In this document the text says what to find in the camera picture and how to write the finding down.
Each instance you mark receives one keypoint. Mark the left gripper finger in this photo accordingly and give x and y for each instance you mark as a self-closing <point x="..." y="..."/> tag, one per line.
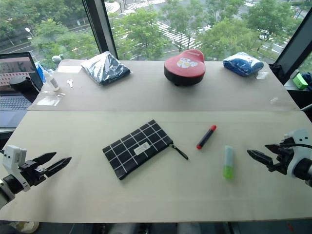
<point x="58" y="166"/>
<point x="45" y="158"/>

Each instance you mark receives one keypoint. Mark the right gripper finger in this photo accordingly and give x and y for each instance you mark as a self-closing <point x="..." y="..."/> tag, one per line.
<point x="273" y="148"/>
<point x="259" y="157"/>

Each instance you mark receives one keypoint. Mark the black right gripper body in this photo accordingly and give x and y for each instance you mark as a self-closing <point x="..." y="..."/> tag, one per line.
<point x="284" y="156"/>

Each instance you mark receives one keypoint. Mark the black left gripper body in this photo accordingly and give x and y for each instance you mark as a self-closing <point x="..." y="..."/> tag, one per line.
<point x="31" y="173"/>

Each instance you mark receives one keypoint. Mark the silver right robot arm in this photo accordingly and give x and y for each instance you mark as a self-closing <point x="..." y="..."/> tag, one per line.
<point x="304" y="170"/>

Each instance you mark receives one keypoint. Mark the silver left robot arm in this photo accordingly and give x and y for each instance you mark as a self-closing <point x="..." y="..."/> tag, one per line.
<point x="6" y="189"/>

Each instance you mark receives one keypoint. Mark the laptop computer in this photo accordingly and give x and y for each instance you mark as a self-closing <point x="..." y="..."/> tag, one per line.
<point x="14" y="90"/>

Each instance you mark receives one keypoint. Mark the black grid pencil pouch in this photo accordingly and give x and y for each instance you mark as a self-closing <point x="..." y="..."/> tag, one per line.
<point x="136" y="148"/>

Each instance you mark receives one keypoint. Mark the white green-capped glue stick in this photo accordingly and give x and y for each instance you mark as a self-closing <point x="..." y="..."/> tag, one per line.
<point x="228" y="162"/>

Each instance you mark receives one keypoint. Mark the pale round object under table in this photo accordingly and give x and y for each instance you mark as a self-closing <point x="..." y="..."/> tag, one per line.
<point x="28" y="226"/>

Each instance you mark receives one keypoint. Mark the dark blue red-capped marker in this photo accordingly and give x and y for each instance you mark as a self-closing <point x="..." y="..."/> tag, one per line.
<point x="206" y="137"/>

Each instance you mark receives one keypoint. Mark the clear flat plastic bag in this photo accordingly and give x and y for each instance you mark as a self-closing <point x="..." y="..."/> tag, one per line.
<point x="50" y="100"/>

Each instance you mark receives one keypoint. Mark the green small box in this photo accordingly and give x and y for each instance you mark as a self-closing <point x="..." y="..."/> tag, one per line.
<point x="300" y="82"/>

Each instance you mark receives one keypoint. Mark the small clear plastic pouch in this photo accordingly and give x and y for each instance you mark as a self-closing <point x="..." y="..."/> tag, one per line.
<point x="262" y="75"/>

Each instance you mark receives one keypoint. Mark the black stand beside table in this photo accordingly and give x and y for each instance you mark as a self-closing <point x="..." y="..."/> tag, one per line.
<point x="278" y="72"/>

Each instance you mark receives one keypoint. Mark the white small bottle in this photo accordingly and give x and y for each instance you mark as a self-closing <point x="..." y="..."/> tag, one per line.
<point x="52" y="81"/>

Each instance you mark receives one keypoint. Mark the black round device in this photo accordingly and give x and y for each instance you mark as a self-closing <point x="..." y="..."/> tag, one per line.
<point x="20" y="84"/>

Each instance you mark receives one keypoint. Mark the small white key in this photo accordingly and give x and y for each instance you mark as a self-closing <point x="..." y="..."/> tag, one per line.
<point x="70" y="83"/>

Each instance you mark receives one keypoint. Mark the blue white packaged cloth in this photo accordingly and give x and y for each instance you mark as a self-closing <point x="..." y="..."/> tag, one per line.
<point x="242" y="63"/>

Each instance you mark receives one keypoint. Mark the grey-green round figurine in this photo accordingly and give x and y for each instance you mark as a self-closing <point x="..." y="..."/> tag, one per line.
<point x="57" y="59"/>

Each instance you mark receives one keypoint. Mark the beige paper table cover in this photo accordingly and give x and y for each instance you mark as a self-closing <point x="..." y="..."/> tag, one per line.
<point x="156" y="195"/>
<point x="156" y="90"/>

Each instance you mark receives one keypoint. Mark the dark navy white packaged cloth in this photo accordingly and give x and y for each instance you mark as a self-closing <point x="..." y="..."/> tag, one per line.
<point x="106" y="68"/>

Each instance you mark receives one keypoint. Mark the red heart-shaped black-based box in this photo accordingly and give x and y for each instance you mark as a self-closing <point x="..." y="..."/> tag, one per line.
<point x="184" y="67"/>

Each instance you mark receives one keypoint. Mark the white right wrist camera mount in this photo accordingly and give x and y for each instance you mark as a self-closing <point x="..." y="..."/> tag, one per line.
<point x="299" y="140"/>

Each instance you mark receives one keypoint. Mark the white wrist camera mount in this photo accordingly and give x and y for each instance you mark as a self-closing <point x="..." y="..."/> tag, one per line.
<point x="299" y="140"/>
<point x="12" y="159"/>

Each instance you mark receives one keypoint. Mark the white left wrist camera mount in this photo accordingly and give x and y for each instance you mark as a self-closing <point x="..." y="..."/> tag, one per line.
<point x="12" y="159"/>

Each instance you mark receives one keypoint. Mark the black slanted window frame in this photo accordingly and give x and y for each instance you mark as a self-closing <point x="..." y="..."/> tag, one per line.
<point x="293" y="44"/>

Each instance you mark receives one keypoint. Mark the black window frame post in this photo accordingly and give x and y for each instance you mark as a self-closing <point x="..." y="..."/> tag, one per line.
<point x="100" y="26"/>

